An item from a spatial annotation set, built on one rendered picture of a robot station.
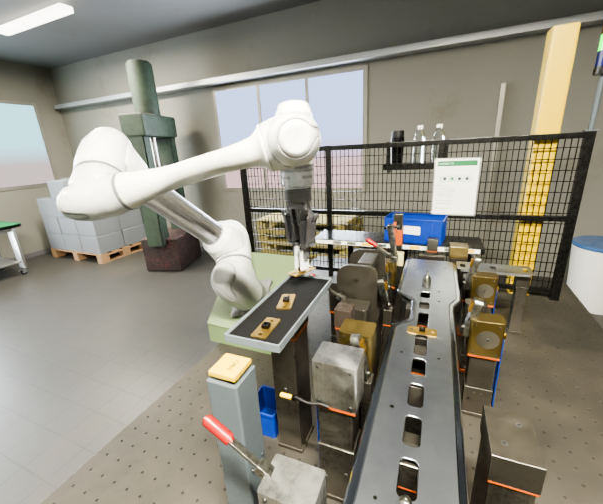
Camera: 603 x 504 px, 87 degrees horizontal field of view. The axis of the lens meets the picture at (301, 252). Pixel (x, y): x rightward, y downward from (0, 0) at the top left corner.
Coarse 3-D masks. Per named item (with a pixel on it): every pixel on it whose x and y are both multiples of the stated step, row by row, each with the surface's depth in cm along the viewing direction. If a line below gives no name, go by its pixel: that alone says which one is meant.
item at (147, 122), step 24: (144, 72) 384; (144, 96) 390; (120, 120) 376; (144, 120) 376; (168, 120) 427; (144, 144) 384; (168, 144) 443; (144, 216) 411; (144, 240) 430; (168, 240) 426; (192, 240) 469; (168, 264) 437
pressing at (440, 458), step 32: (416, 288) 124; (448, 288) 123; (416, 320) 102; (448, 320) 101; (384, 352) 87; (448, 352) 86; (384, 384) 76; (416, 384) 76; (448, 384) 75; (384, 416) 67; (416, 416) 67; (448, 416) 66; (384, 448) 60; (416, 448) 60; (448, 448) 59; (352, 480) 54; (384, 480) 54; (448, 480) 54
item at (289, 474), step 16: (272, 464) 52; (288, 464) 52; (304, 464) 52; (272, 480) 49; (288, 480) 49; (304, 480) 49; (320, 480) 49; (272, 496) 47; (288, 496) 47; (304, 496) 47; (320, 496) 48
